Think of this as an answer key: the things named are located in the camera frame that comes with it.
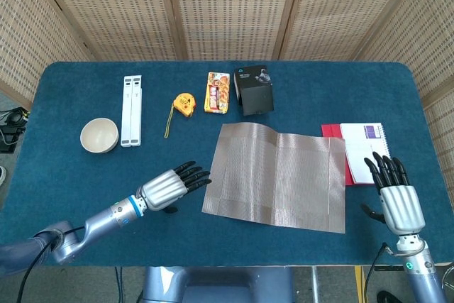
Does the white spiral notebook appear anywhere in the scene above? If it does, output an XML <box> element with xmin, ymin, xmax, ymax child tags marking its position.
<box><xmin>339</xmin><ymin>122</ymin><xmax>394</xmax><ymax>185</ymax></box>

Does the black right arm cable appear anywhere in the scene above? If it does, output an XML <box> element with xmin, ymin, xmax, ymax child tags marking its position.
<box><xmin>363</xmin><ymin>242</ymin><xmax>398</xmax><ymax>303</ymax></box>

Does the yellow curry food box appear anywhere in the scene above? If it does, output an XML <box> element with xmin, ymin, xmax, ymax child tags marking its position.
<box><xmin>204</xmin><ymin>71</ymin><xmax>231</xmax><ymax>114</ymax></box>

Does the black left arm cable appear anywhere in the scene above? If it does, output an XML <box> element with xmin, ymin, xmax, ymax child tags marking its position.
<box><xmin>20</xmin><ymin>224</ymin><xmax>86</xmax><ymax>303</ymax></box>

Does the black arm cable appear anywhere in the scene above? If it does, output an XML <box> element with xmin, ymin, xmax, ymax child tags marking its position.
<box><xmin>363</xmin><ymin>242</ymin><xmax>398</xmax><ymax>303</ymax></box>
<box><xmin>20</xmin><ymin>224</ymin><xmax>86</xmax><ymax>303</ymax></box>

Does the red folder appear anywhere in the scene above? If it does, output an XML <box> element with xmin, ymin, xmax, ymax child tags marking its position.
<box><xmin>321</xmin><ymin>123</ymin><xmax>355</xmax><ymax>187</ymax></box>

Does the black cardboard box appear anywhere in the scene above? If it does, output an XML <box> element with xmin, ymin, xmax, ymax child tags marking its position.
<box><xmin>233</xmin><ymin>64</ymin><xmax>276</xmax><ymax>116</ymax></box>

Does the white folding stand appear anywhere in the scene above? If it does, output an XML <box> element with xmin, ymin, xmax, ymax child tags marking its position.
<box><xmin>120</xmin><ymin>75</ymin><xmax>143</xmax><ymax>148</ymax></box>

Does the black cable under table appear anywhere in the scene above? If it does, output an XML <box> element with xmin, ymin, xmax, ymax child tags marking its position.
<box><xmin>113</xmin><ymin>266</ymin><xmax>124</xmax><ymax>303</ymax></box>

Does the woven grey placemat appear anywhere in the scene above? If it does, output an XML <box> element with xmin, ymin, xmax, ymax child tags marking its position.
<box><xmin>201</xmin><ymin>121</ymin><xmax>347</xmax><ymax>235</ymax></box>

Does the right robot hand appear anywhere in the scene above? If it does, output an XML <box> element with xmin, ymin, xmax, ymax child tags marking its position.
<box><xmin>360</xmin><ymin>151</ymin><xmax>426</xmax><ymax>236</ymax></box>

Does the yellow tape measure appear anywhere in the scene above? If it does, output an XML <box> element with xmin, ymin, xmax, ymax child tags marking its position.
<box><xmin>163</xmin><ymin>92</ymin><xmax>196</xmax><ymax>139</ymax></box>

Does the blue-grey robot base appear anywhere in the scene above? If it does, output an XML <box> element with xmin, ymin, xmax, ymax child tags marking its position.
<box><xmin>136</xmin><ymin>266</ymin><xmax>295</xmax><ymax>303</ymax></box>

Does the metal table leg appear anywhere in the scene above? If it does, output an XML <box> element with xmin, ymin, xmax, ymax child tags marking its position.
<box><xmin>310</xmin><ymin>266</ymin><xmax>319</xmax><ymax>303</ymax></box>

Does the white ceramic bowl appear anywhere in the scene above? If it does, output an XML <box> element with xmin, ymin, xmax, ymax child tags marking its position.
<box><xmin>79</xmin><ymin>117</ymin><xmax>119</xmax><ymax>154</ymax></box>

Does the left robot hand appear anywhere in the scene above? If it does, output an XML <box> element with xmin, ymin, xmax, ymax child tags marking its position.
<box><xmin>136</xmin><ymin>160</ymin><xmax>213</xmax><ymax>214</ymax></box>

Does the blue table cloth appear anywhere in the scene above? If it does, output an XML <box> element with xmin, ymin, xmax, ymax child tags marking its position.
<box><xmin>0</xmin><ymin>60</ymin><xmax>454</xmax><ymax>268</ymax></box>

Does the floor cable bundle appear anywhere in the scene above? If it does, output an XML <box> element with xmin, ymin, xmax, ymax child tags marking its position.
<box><xmin>0</xmin><ymin>106</ymin><xmax>31</xmax><ymax>154</ymax></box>

